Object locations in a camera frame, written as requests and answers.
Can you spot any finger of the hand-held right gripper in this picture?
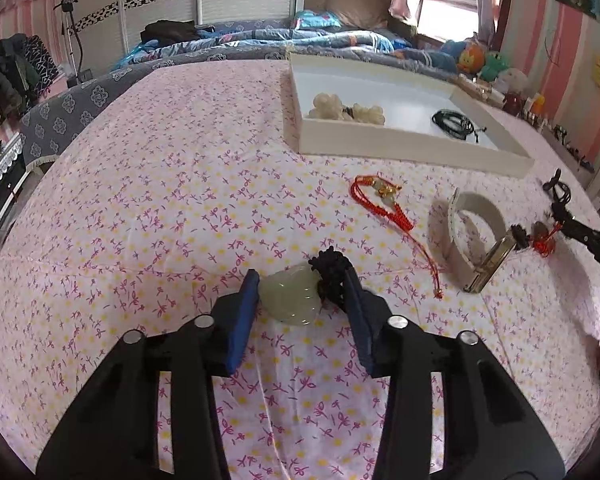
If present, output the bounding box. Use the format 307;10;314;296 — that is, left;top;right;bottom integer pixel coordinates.
555;207;600;253

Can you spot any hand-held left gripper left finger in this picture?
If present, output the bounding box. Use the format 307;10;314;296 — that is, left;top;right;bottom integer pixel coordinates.
36;269;261;480

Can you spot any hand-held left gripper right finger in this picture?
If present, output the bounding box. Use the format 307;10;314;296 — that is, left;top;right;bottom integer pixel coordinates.
342;266;566;480

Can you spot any pendant with red knot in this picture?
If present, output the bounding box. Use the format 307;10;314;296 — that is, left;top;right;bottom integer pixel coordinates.
511;169;573;259

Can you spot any jade pendant with black cord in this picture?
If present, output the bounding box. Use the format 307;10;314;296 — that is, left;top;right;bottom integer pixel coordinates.
258;247;353;328

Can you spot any red cord bracelet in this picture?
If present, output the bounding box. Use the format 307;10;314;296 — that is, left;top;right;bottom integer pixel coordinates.
350;174;446;301

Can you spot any white rectangular tray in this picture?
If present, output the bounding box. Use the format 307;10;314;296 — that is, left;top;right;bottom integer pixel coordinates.
283;51;536;178

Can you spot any white box of small items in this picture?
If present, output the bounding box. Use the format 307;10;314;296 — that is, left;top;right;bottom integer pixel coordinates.
540;122;597;173

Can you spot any red cup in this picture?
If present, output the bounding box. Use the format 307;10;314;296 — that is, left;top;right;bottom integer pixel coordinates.
502;92;526;116

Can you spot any white plush toy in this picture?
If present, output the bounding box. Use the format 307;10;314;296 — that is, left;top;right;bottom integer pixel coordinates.
495;67;528;96

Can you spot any wooden box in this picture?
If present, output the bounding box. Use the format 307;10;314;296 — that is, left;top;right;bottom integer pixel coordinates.
457;74;506;106

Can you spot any green plush toy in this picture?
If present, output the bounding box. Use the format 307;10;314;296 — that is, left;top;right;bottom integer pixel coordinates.
480;50;511;81

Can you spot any orange plush toy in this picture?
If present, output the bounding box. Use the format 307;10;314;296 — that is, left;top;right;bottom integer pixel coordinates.
457;42;486;73

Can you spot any blue plush toy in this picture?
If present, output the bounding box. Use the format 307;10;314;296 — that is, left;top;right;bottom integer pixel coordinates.
440;40;468;61

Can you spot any window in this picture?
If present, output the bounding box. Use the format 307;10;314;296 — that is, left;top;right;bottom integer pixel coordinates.
420;0;481;43

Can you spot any blue floral quilt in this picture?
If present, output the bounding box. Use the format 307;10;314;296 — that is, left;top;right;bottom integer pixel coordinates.
19;20;461;176

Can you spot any black clothing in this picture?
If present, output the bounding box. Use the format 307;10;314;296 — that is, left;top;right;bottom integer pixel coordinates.
140;20;201;48

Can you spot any blue pillow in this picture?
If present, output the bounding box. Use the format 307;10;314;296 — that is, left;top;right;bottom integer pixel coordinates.
292;10;341;31

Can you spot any beige pillow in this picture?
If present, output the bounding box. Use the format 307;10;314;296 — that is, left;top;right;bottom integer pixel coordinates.
325;0;391;28

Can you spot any black tripod stand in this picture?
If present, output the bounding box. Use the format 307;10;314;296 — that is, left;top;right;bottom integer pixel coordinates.
52;0;93;88

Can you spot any heap of dark clothes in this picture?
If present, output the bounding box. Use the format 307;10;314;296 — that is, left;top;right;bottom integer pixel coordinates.
0;35;61;151

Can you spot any beige strap with metal clasp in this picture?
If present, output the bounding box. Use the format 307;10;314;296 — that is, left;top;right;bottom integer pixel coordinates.
427;187;523;294

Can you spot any black cord necklace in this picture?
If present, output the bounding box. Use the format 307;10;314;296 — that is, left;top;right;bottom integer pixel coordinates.
431;110;488;143

